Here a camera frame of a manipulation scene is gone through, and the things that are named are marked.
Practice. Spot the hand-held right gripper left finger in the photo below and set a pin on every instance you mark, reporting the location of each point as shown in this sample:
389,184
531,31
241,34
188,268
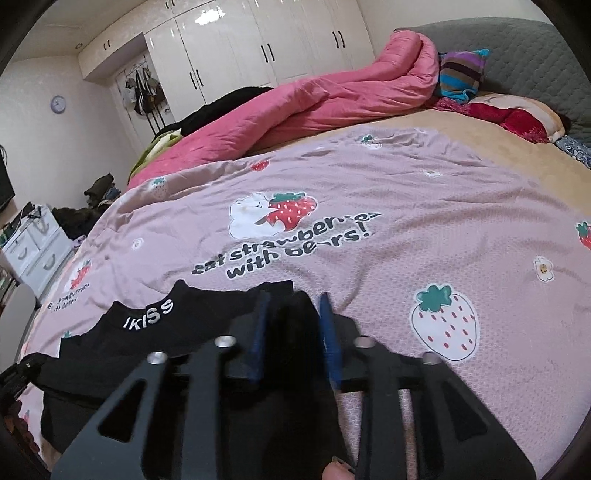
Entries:
258,332

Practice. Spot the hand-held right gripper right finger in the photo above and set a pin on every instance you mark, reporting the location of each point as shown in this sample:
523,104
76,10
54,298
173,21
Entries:
330,337

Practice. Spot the black top with white lettering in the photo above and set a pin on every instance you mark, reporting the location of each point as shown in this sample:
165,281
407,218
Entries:
138,350

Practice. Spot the pile of dark clothes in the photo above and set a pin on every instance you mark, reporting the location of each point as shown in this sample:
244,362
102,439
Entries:
97,198

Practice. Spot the person's right hand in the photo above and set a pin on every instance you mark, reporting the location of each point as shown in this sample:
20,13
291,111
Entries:
338,470

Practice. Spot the light grey chair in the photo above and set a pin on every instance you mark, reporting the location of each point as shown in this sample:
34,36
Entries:
16,323

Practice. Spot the white drawer cabinet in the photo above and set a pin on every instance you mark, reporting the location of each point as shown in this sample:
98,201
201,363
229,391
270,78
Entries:
37,249

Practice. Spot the pink strawberry printed blanket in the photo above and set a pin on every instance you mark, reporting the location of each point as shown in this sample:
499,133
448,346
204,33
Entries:
415,230

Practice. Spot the black television screen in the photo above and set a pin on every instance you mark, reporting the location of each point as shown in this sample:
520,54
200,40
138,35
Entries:
4,187

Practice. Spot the green blanket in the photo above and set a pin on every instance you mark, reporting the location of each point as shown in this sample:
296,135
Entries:
154,154

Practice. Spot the pink quilt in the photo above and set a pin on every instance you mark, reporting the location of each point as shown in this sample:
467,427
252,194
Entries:
277,120

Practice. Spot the black coat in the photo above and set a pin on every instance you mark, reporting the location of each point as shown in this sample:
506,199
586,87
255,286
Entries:
221,108

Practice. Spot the beige bed sheet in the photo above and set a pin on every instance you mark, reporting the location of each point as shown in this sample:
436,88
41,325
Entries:
461,125

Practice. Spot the dark hanging bags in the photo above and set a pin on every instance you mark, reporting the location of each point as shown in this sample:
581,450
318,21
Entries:
145,92

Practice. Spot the red and beige pillow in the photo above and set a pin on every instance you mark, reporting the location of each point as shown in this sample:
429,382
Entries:
521,117

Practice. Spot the cream wardrobe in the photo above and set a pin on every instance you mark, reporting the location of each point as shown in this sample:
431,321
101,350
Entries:
231,41

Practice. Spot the striped colourful pillow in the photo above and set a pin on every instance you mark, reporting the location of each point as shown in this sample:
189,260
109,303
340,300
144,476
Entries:
461,74

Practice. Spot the blue patterned pillow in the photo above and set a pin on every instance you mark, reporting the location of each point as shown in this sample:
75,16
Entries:
575,150

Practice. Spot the grey quilted headboard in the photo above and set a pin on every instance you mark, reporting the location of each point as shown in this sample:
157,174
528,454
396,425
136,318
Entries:
531,60

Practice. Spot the round wall clock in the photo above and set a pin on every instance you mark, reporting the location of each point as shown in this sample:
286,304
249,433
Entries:
58,104

